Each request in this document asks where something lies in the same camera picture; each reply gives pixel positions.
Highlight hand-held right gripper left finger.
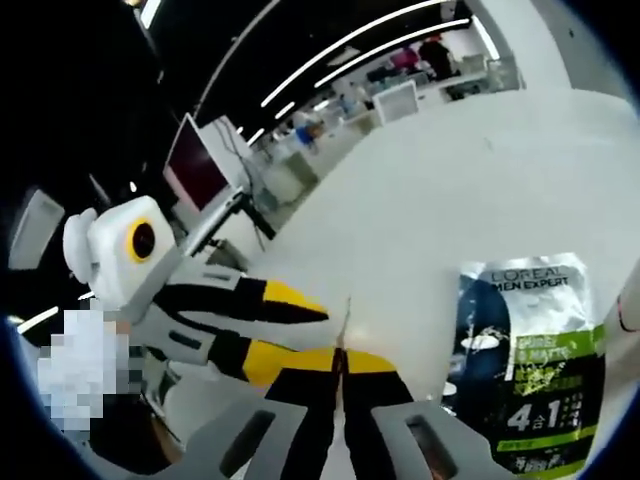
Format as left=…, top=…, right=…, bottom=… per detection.
left=184, top=349, right=342, bottom=480

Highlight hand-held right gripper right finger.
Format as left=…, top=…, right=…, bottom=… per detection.
left=342, top=349, right=494, bottom=480

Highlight green black L'Oreal packet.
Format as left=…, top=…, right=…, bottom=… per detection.
left=456, top=252, right=602, bottom=419

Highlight white desk black legs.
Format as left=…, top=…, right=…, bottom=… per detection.
left=184, top=187, right=279, bottom=261

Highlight grey rectangular panel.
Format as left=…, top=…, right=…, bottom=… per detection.
left=8, top=187, right=67, bottom=272

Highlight white monitor dark red screen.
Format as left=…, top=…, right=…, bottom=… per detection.
left=163, top=113, right=247, bottom=217

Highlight white office chair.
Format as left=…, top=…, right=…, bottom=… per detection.
left=374, top=82, right=419, bottom=125

